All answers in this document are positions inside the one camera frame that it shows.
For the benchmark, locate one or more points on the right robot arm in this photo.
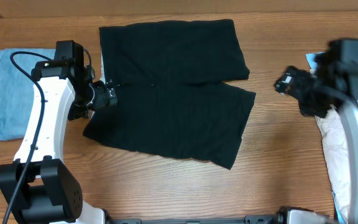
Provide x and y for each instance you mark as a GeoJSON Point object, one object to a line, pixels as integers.
{"type": "Point", "coordinates": [334, 84]}

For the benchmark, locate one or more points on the black shorts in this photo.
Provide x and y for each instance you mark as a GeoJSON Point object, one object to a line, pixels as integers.
{"type": "Point", "coordinates": [175, 98]}

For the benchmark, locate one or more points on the folded blue denim jeans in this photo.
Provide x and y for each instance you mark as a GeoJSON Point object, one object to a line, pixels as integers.
{"type": "Point", "coordinates": [16, 98]}

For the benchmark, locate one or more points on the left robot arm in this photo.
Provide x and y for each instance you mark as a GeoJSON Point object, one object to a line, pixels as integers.
{"type": "Point", "coordinates": [37, 185]}

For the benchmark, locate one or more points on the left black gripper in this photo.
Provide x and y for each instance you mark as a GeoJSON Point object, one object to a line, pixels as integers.
{"type": "Point", "coordinates": [103, 99]}

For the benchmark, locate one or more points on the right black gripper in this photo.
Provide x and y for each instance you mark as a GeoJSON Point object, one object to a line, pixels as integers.
{"type": "Point", "coordinates": [296, 76]}

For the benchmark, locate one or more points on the beige pink trousers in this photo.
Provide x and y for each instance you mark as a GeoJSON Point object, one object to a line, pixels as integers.
{"type": "Point", "coordinates": [339, 130]}

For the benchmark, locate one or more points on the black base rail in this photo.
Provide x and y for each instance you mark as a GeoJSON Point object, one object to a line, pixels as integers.
{"type": "Point", "coordinates": [248, 219]}

